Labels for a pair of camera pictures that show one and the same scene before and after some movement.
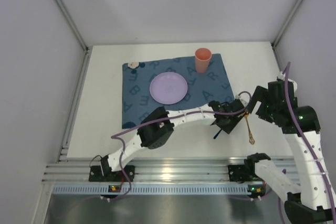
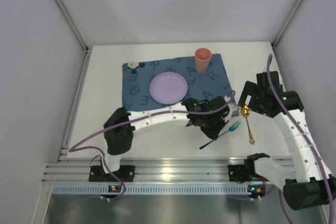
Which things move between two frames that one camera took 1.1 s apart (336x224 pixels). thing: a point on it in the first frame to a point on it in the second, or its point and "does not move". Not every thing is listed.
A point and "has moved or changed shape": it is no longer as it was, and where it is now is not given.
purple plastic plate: x=168 y=88 does not move
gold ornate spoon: x=251 y=140 does not move
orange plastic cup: x=202 y=59 does not move
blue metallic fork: x=217 y=134 has moved or changed shape
